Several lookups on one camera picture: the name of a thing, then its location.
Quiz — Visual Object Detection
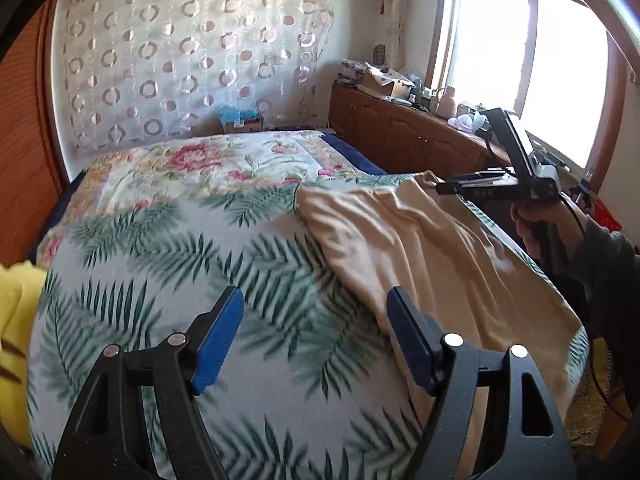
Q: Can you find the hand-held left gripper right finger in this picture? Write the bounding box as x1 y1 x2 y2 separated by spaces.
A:
386 286 571 480

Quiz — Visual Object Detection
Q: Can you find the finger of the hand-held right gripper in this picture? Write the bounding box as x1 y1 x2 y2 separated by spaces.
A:
482 107 537 184
436 170 523 197

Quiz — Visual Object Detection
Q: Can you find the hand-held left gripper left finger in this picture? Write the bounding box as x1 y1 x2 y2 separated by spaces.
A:
51 285 246 480

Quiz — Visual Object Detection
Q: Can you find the beige printed t-shirt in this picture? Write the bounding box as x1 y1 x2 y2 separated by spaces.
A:
295 170 583 480

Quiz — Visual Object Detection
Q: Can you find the person's right forearm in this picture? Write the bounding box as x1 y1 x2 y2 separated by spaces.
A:
550 215 640 346

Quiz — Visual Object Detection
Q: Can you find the person's right hand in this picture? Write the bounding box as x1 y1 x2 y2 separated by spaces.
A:
512 199 586 261

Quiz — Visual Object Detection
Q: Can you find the window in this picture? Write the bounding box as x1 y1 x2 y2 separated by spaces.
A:
435 0 631 171

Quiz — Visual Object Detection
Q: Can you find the floral leaf print bedspread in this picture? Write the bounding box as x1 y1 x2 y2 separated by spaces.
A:
27 129 591 480

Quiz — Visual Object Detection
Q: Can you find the wooden cabinet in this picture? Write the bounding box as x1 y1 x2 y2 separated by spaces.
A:
329 82 518 181

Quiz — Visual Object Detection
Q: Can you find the open cardboard box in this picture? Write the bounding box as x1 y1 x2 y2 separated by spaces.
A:
361 62 416 101

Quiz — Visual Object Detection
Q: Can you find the beige drape curtain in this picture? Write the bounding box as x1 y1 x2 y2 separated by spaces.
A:
372 0 415 68

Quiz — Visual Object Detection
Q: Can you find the yellow plush toy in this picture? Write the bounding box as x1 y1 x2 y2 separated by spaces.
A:
0 262 48 446

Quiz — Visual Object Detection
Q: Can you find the small box with blue tissue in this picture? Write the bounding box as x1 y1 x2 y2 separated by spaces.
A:
217 105 264 133

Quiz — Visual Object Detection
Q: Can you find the wooden wardrobe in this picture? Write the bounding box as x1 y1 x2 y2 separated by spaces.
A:
0 5 66 263

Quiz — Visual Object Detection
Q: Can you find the sheer curtain with circles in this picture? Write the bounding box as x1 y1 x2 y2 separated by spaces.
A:
52 0 336 156

